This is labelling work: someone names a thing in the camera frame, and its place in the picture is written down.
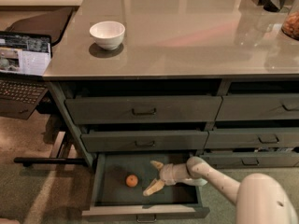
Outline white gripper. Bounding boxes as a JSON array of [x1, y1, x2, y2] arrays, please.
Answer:
[[143, 161, 206, 196]]

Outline small orange fruit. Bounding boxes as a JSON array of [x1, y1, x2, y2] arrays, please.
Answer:
[[125, 175, 138, 188]]

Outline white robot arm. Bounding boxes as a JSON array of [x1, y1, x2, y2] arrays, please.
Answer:
[[143, 156, 299, 224]]

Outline open bottom left drawer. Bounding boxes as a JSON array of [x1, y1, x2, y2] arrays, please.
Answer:
[[82, 152, 209, 224]]

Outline middle left grey drawer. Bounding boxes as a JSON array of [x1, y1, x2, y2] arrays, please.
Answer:
[[81, 130, 208, 152]]

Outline grey drawer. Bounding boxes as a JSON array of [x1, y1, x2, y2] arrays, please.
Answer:
[[216, 94, 299, 121], [81, 130, 208, 152], [201, 152, 299, 169], [64, 95, 221, 124], [205, 128, 299, 149]]

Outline bottom right grey drawer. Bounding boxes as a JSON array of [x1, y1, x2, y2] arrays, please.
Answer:
[[201, 152, 299, 169]]

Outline top left grey drawer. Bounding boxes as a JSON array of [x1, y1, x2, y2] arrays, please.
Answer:
[[64, 95, 221, 124]]

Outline top right grey drawer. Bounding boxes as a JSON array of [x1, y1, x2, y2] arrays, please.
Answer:
[[216, 94, 299, 121]]

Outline middle right grey drawer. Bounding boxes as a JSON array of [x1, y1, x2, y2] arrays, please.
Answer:
[[205, 128, 299, 149]]

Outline black laptop stand base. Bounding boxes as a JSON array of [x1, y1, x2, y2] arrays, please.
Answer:
[[13, 131, 87, 168]]

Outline white ceramic bowl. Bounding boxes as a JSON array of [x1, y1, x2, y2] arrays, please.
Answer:
[[90, 21, 125, 50]]

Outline open black laptop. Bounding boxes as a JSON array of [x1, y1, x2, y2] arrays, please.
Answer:
[[0, 31, 52, 119]]

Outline dark chair seat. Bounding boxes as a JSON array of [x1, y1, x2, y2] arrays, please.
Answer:
[[6, 7, 73, 46]]

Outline glass jar with snacks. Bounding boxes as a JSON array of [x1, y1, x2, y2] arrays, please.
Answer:
[[281, 0, 299, 40]]

